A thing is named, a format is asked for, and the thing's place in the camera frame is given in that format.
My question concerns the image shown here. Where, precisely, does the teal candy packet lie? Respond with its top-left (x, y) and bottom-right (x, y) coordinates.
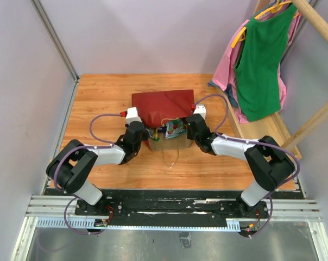
top-left (165, 119), bottom-right (187, 139)

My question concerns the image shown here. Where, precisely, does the red brown paper bag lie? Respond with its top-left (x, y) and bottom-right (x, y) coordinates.
top-left (131, 89), bottom-right (194, 169)

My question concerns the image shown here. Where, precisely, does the green tank top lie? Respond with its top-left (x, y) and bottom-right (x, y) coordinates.
top-left (235, 4), bottom-right (297, 122)

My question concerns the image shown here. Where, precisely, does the yellow clothes hanger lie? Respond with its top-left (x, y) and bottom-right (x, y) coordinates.
top-left (231, 1), bottom-right (293, 49)

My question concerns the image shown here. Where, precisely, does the green Fox's candy packet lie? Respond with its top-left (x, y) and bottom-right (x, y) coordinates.
top-left (148, 128), bottom-right (160, 142)

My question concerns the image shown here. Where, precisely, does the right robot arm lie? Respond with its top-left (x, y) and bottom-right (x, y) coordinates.
top-left (186, 114), bottom-right (298, 216)

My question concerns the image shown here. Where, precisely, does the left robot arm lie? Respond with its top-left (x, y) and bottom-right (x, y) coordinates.
top-left (46, 121), bottom-right (149, 206)

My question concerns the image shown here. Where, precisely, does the blue grey shirt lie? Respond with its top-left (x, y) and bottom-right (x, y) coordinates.
top-left (207, 81), bottom-right (238, 108)

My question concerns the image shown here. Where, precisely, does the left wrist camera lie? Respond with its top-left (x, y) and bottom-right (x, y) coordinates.
top-left (125, 107), bottom-right (142, 126)

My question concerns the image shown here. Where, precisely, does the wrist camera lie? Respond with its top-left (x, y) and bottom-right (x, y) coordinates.
top-left (193, 104), bottom-right (207, 120)
top-left (125, 107), bottom-right (142, 126)

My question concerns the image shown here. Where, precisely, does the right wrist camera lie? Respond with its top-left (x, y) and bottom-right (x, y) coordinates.
top-left (193, 104), bottom-right (207, 120)

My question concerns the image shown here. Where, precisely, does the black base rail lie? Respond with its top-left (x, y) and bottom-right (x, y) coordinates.
top-left (74, 189), bottom-right (269, 223)

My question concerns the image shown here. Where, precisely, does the wooden clothes rack frame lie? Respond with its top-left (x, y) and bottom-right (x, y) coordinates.
top-left (215, 0), bottom-right (328, 161)

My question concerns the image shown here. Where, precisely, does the white cable duct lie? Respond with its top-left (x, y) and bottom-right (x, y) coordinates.
top-left (36, 217), bottom-right (241, 232)

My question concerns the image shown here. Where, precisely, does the aluminium corner post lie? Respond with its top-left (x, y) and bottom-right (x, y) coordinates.
top-left (29, 0), bottom-right (80, 82)

